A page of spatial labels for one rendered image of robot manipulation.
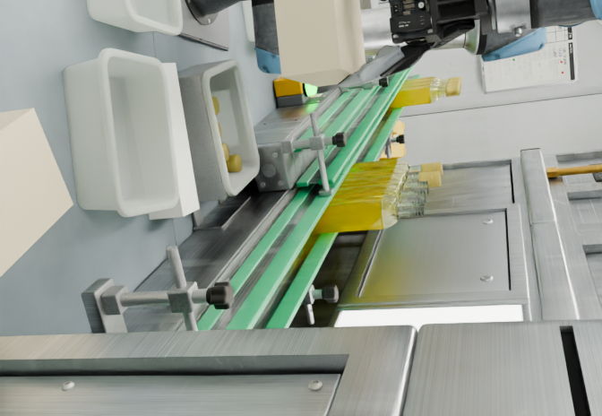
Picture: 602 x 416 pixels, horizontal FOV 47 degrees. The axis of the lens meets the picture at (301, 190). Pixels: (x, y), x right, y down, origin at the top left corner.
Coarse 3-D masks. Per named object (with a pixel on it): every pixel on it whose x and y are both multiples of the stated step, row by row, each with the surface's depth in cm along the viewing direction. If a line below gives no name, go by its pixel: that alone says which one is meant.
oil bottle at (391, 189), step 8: (384, 184) 141; (336, 192) 141; (344, 192) 140; (352, 192) 139; (360, 192) 138; (368, 192) 138; (376, 192) 137; (384, 192) 136; (392, 192) 137; (400, 192) 138; (400, 200) 137
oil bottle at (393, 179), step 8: (376, 176) 147; (384, 176) 146; (392, 176) 145; (344, 184) 146; (352, 184) 145; (360, 184) 144; (368, 184) 143; (376, 184) 142; (392, 184) 142; (400, 184) 142
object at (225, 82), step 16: (224, 64) 122; (208, 80) 115; (224, 80) 130; (240, 80) 129; (208, 96) 115; (224, 96) 131; (240, 96) 130; (208, 112) 116; (224, 112) 132; (240, 112) 131; (224, 128) 133; (240, 128) 132; (240, 144) 134; (256, 144) 134; (224, 160) 118; (256, 160) 134; (224, 176) 119; (240, 176) 129
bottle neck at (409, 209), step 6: (402, 204) 132; (408, 204) 132; (414, 204) 132; (420, 204) 131; (402, 210) 132; (408, 210) 132; (414, 210) 131; (420, 210) 131; (402, 216) 133; (408, 216) 132; (414, 216) 132
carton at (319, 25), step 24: (288, 0) 84; (312, 0) 83; (336, 0) 84; (288, 24) 84; (312, 24) 84; (336, 24) 83; (360, 24) 97; (288, 48) 85; (312, 48) 84; (336, 48) 83; (360, 48) 95; (288, 72) 85; (312, 72) 84; (336, 72) 86
